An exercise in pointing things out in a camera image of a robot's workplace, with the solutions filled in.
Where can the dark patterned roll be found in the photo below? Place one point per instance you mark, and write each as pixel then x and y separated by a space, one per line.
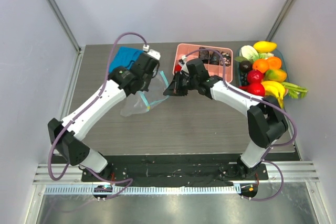
pixel 203 55
pixel 215 58

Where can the dark grape bunch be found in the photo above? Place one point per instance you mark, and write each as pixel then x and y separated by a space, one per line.
pixel 243 78

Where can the dark avocado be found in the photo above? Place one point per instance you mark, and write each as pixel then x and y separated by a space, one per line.
pixel 245 66

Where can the white cabbage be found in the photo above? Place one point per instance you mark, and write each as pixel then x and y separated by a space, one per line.
pixel 249 53

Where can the green yellow mango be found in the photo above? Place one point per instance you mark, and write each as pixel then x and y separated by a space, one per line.
pixel 277 75

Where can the orange fruit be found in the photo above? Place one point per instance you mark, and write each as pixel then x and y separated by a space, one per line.
pixel 261 65

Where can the blue folded cloth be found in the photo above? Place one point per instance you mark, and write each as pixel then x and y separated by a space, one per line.
pixel 125 57

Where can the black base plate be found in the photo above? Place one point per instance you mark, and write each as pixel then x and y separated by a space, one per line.
pixel 189 170

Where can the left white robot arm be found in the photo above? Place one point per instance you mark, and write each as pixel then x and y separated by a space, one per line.
pixel 67 135

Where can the red item in tray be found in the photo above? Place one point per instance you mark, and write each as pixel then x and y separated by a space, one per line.
pixel 178 67

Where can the green celery stalks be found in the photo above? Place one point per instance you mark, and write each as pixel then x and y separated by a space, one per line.
pixel 295 91

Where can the yellow banana bunch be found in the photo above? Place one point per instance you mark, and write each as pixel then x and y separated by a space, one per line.
pixel 276 90

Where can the clear zip top bag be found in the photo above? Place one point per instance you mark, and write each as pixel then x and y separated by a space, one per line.
pixel 144 101

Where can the red apple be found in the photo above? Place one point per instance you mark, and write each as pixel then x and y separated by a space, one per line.
pixel 256 89

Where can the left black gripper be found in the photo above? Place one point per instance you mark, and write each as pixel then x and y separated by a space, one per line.
pixel 150 77

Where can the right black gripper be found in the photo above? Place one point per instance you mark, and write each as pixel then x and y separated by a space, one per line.
pixel 177 85

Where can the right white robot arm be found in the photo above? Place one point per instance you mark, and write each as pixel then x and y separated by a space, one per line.
pixel 265 119

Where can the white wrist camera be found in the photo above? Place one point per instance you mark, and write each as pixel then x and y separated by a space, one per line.
pixel 184 61
pixel 152 53

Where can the red pomegranate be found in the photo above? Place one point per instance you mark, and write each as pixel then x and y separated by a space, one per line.
pixel 255 76

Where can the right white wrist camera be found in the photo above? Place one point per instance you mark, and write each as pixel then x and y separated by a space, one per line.
pixel 184 61

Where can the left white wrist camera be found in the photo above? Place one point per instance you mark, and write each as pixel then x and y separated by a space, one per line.
pixel 152 53

